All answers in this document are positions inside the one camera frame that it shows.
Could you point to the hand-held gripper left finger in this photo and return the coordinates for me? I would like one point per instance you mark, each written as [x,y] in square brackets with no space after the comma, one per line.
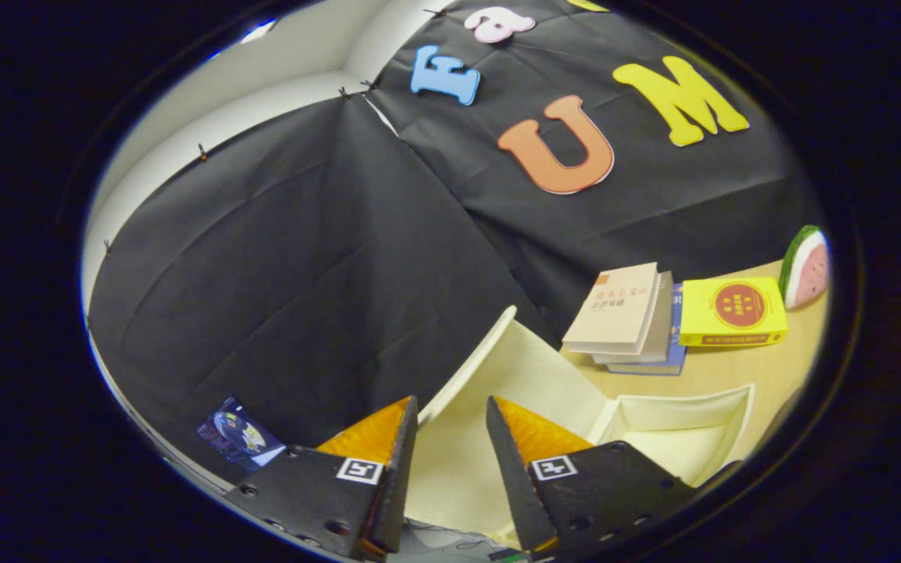
[396,493]

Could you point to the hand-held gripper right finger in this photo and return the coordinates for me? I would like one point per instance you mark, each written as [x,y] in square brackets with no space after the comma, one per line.
[517,485]

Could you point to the cream fabric storage box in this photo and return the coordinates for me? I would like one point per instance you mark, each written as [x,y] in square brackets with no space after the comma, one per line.
[458,461]

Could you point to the printed paper leaflet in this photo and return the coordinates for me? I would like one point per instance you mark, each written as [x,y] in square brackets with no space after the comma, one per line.
[235,434]

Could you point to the beige book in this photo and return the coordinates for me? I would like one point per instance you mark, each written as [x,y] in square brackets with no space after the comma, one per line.
[615,309]

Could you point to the blue book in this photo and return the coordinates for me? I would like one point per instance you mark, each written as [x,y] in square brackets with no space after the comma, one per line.
[678,352]

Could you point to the grey book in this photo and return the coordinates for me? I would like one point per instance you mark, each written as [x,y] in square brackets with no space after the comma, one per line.
[658,328]

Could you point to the black backdrop cloth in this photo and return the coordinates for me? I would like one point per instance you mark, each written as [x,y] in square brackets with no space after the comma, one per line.
[302,274]

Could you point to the yellow book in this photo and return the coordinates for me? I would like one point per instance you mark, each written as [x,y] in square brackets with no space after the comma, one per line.
[701,313]

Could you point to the watermelon slice plush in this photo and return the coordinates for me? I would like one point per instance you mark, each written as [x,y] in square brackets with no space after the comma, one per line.
[810,270]

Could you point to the long ceiling light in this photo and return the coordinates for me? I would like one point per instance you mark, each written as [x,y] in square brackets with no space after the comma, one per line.
[259,31]

